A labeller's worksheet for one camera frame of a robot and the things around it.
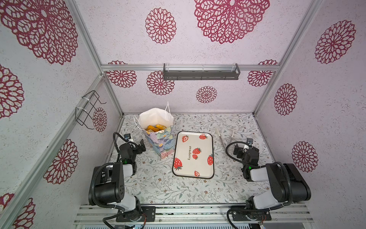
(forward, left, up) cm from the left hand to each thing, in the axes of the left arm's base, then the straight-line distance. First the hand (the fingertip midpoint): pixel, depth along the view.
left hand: (136, 143), depth 94 cm
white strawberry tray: (-6, -38, -7) cm, 39 cm away
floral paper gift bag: (-5, -19, +10) cm, 22 cm away
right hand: (-2, -72, +2) cm, 72 cm away
